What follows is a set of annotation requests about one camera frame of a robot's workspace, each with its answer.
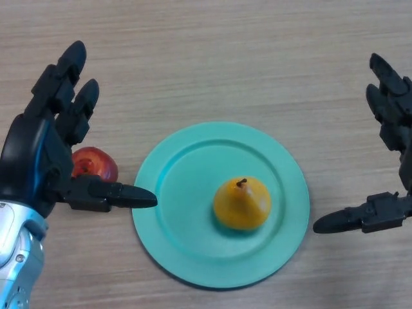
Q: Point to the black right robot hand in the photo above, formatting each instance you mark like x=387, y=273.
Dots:
x=392, y=112

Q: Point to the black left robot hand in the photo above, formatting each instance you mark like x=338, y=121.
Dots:
x=32, y=154

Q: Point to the yellow pear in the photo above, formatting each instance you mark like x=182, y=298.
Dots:
x=241, y=206

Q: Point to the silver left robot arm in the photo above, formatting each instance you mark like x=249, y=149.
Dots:
x=19, y=257

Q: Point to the green round plate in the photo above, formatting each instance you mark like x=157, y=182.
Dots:
x=180, y=209

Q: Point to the red apple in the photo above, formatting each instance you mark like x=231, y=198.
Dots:
x=96, y=164

